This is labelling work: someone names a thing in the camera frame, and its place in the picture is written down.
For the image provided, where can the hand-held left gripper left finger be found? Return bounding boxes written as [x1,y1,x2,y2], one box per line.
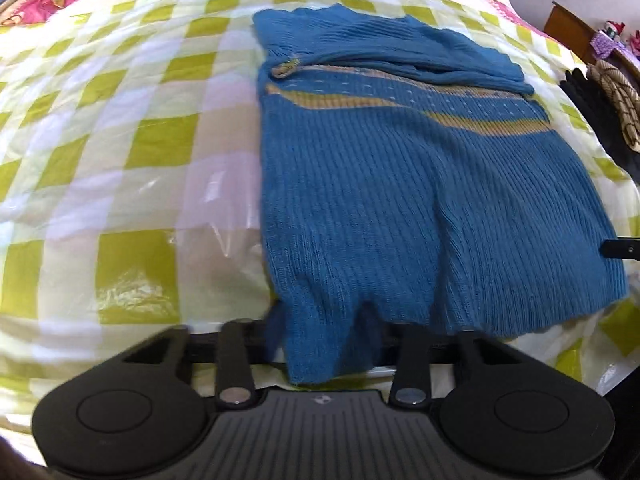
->
[121,319,283,397]

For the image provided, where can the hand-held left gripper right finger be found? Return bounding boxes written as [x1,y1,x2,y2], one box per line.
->
[380,327,531,397]

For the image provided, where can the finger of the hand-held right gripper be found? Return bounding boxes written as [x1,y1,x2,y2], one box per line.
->
[601,238,640,261]

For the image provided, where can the blue knit sweater yellow stripes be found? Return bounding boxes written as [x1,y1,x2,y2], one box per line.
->
[251,4,630,373]

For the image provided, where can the black garment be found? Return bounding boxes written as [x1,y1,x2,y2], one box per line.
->
[559,67,640,183]

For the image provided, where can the beige checked garment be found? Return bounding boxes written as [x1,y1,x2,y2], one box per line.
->
[586,59,640,150]

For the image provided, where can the colourful patterned cloth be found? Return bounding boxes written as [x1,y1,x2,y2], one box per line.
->
[592,20,640,59]

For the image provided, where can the yellow-green checked bedspread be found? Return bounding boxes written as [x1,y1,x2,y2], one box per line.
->
[0,0,640,411]

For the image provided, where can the wooden side cabinet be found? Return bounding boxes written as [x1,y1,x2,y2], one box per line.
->
[544,0,603,63]

